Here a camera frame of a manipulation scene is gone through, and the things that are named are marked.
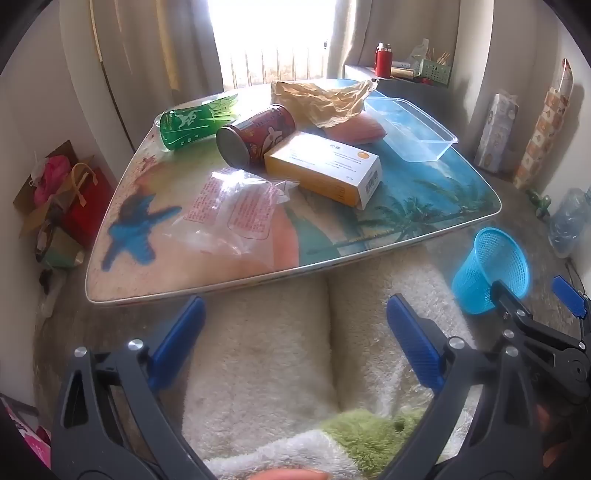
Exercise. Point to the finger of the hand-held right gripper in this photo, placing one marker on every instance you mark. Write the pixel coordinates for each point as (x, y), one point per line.
(512, 309)
(570, 297)

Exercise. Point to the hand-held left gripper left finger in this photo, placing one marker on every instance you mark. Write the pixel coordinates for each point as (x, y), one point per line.
(180, 332)

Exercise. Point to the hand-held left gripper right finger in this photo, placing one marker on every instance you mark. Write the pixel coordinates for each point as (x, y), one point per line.
(413, 341)

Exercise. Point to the blue plastic wastebasket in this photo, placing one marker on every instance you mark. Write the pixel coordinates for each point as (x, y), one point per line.
(475, 281)

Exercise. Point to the clear red-printed plastic bag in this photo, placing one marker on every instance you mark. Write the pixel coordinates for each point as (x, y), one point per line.
(254, 217)
(205, 201)

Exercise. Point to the orange and white carton box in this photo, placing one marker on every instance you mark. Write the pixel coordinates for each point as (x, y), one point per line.
(318, 166)

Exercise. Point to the green plastic bottle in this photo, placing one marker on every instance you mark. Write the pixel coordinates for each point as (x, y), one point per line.
(194, 122)

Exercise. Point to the brown paper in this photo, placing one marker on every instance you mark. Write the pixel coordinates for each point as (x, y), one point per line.
(314, 99)

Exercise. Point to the person's right hand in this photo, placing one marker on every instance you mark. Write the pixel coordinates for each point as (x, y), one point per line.
(549, 429)

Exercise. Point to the large clear water jug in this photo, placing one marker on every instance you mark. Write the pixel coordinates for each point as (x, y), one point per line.
(570, 221)

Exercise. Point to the small green floor object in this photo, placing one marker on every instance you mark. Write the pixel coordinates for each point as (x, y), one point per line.
(540, 202)

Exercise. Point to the green fluffy towel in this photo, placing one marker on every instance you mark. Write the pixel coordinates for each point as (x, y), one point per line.
(374, 438)

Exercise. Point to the teal paper bag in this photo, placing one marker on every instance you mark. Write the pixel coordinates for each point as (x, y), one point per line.
(60, 249)

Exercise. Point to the red gift bag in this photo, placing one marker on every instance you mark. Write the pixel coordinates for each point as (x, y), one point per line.
(90, 207)

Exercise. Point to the white patterned tissue pack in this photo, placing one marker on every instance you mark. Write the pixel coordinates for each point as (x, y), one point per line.
(496, 131)

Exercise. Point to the pink patterned bag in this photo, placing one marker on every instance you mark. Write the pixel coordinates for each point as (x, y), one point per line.
(27, 443)

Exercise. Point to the brown cardboard box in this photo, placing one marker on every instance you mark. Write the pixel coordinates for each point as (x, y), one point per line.
(27, 203)

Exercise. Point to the pink plush item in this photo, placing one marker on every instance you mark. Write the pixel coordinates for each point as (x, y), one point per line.
(53, 177)

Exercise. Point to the clear plastic food container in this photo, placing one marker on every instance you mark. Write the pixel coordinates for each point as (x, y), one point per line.
(411, 134)

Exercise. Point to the red drink can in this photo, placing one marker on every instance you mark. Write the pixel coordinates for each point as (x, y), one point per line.
(263, 134)

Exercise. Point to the pink sponge cloth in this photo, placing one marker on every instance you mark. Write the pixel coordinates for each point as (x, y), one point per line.
(360, 130)

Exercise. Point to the green plastic basket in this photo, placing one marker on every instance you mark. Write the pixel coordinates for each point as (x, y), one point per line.
(434, 73)

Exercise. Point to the white plastic bag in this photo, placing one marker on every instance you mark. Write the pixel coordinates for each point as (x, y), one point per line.
(418, 53)

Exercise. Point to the red thermos flask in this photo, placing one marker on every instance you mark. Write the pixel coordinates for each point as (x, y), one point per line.
(383, 62)

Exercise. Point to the beige curtain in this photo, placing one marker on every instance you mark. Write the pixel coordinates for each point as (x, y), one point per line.
(360, 32)
(152, 41)

